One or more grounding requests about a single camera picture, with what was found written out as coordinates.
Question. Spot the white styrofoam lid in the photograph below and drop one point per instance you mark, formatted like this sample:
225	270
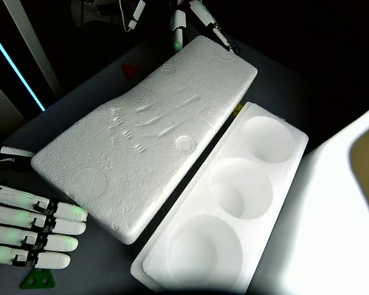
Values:
141	138

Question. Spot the white styrofoam tray with wells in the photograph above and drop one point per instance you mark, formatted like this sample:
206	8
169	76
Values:
203	198

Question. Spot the red triangle block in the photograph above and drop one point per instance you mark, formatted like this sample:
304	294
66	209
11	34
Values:
129	70

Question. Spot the yellow triangle block three holes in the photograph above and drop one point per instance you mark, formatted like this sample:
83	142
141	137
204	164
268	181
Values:
238	109

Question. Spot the cyan light strip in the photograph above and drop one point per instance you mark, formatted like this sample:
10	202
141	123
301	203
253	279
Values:
17	69

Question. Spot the pale grey panel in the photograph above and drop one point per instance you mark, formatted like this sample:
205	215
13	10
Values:
1	104

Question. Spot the grey table cloth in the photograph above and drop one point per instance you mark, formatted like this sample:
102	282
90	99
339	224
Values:
92	270

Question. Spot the green triangle block three holes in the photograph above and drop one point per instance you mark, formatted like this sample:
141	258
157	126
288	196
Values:
38	281

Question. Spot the white upright post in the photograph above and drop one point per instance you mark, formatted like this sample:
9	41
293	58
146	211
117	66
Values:
34	43

